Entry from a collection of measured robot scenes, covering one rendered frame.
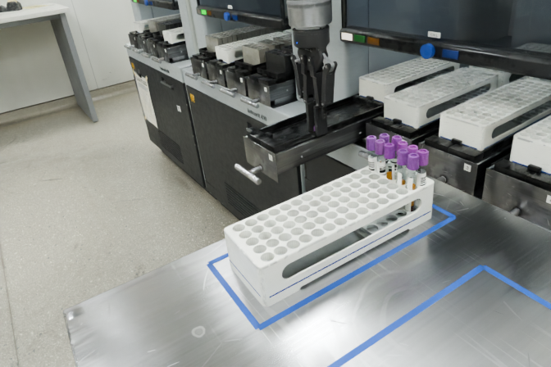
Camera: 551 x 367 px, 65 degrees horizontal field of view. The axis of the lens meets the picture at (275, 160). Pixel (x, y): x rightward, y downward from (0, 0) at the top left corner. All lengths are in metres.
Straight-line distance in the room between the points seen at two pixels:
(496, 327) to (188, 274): 0.38
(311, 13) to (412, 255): 0.50
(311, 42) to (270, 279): 0.52
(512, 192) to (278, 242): 0.47
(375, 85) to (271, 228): 0.66
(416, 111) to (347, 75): 0.28
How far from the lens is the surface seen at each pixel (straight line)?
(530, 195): 0.85
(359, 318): 0.54
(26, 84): 4.37
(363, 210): 0.60
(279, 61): 1.41
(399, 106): 1.01
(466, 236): 0.67
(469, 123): 0.91
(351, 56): 1.19
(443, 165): 0.93
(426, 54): 0.95
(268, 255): 0.53
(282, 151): 0.93
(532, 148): 0.86
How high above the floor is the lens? 1.22
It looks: 27 degrees down
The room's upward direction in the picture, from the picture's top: 6 degrees counter-clockwise
